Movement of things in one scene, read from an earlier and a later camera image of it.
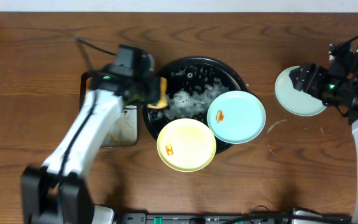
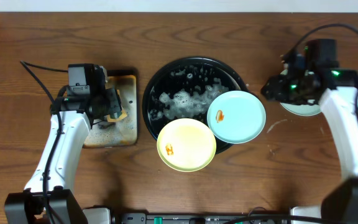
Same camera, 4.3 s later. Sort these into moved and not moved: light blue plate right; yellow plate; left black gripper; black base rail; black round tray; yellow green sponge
Moved: yellow green sponge; left black gripper
Not moved: yellow plate; light blue plate right; black base rail; black round tray
